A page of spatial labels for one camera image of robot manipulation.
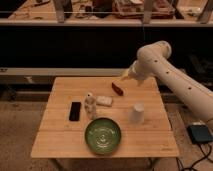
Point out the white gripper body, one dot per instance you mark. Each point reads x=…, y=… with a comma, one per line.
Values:
x=136, y=72

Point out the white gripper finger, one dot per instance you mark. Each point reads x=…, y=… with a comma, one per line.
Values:
x=140, y=82
x=125, y=76

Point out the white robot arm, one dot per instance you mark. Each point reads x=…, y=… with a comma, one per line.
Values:
x=152, y=59

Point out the dark red oblong object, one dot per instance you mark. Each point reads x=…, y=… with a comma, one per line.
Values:
x=118, y=90

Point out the wooden folding table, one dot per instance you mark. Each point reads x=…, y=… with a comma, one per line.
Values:
x=58, y=137

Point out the white upside-down cup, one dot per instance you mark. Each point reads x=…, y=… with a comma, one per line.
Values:
x=137, y=113

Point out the white rectangular sponge block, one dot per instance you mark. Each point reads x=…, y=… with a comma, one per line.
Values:
x=104, y=101

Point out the black smartphone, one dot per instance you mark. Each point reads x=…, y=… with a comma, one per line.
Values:
x=75, y=111

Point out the green ceramic bowl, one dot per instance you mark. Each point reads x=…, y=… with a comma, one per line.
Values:
x=102, y=136

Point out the long wooden workbench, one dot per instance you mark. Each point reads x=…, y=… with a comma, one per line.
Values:
x=107, y=13

